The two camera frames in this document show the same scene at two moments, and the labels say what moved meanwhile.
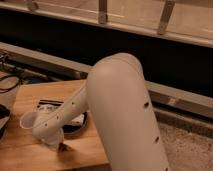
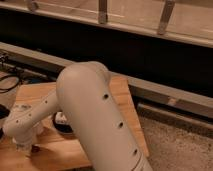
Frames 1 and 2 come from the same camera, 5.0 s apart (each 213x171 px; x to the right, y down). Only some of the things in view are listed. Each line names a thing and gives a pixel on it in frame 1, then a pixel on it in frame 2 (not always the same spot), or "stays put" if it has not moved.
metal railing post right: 166,11 stays put
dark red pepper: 63,147 to 35,149
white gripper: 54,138 to 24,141
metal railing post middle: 102,11 stays put
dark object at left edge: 4,117 stays put
